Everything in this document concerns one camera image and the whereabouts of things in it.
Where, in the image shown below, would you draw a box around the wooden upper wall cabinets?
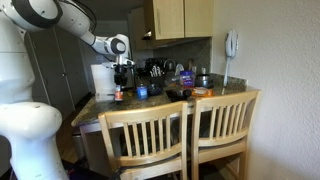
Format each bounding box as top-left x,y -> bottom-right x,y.
131,0 -> 214,50

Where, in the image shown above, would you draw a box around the glass jar blue lid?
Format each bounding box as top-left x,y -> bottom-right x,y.
180,70 -> 194,88

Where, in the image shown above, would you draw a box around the orange snack bag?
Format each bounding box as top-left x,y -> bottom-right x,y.
192,87 -> 214,97

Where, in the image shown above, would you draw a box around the wooden chair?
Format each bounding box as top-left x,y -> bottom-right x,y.
191,90 -> 261,180
98,101 -> 188,180

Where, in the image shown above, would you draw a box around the black tray on counter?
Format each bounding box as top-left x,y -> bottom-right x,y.
166,89 -> 192,102

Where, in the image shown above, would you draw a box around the white and orange bottle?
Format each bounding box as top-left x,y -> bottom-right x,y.
114,85 -> 123,101

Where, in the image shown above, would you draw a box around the near wooden chair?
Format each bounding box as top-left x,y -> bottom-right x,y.
98,101 -> 188,180

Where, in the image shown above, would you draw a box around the dish rack with dishes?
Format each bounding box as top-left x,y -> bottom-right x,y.
164,59 -> 195,88

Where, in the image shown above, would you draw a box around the knife block with knives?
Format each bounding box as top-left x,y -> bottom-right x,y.
150,65 -> 165,87

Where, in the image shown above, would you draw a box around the far wooden chair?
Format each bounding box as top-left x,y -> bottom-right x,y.
191,90 -> 261,180

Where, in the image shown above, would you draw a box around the steel pot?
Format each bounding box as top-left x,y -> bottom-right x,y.
195,74 -> 214,88

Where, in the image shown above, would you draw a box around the dark blue bowl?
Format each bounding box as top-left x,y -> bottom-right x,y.
147,84 -> 163,96

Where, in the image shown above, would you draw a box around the white wall phone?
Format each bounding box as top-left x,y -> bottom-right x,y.
222,29 -> 238,92

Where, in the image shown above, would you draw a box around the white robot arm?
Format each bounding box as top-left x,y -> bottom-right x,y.
0,0 -> 132,180

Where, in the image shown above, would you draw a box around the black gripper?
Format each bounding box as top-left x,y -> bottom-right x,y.
114,65 -> 127,86

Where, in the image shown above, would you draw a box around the blue tin can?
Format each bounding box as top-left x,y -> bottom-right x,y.
137,84 -> 148,100

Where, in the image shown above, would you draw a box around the white paper towel roll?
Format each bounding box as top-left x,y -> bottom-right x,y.
91,64 -> 116,101

